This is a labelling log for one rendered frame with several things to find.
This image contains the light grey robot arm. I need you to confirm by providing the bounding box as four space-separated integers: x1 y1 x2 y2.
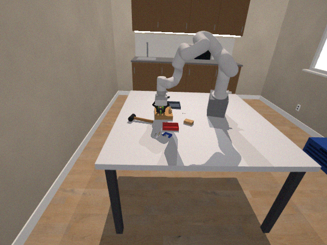
156 31 239 101

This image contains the small tan wooden block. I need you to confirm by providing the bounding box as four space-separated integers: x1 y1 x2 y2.
183 119 194 125

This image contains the light wooden board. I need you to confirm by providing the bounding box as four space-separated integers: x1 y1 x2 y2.
154 107 173 120

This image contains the mallet with black head and wooden handle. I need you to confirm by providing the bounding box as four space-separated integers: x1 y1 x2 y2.
128 114 153 123

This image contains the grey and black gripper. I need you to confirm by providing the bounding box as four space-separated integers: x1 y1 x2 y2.
152 93 170 113

